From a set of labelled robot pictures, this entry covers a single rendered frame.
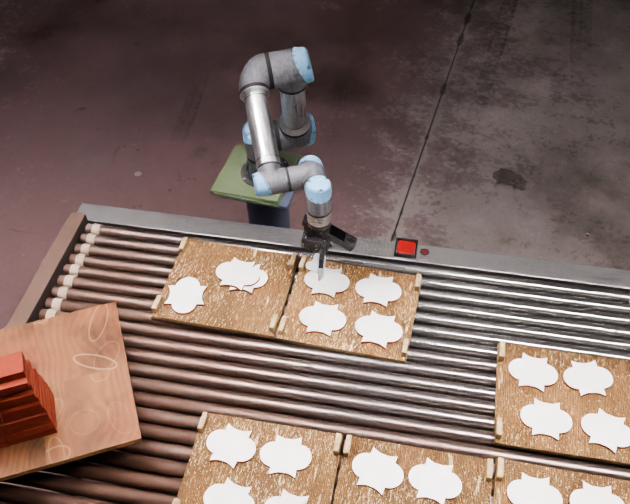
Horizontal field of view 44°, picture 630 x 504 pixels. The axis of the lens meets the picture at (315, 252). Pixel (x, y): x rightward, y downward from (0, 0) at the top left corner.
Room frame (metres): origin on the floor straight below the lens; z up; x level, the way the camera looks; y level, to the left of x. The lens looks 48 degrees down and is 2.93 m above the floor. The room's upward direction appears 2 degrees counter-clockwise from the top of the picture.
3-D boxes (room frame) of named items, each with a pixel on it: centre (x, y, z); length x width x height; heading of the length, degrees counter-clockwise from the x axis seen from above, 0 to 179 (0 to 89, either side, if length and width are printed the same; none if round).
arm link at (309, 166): (1.79, 0.02, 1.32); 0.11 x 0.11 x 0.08; 9
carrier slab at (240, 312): (1.69, 0.30, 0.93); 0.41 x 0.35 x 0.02; 77
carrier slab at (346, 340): (1.58, -0.11, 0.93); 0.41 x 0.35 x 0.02; 75
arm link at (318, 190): (1.70, -0.02, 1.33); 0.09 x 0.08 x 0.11; 9
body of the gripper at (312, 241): (1.69, -0.01, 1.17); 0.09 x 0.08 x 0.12; 75
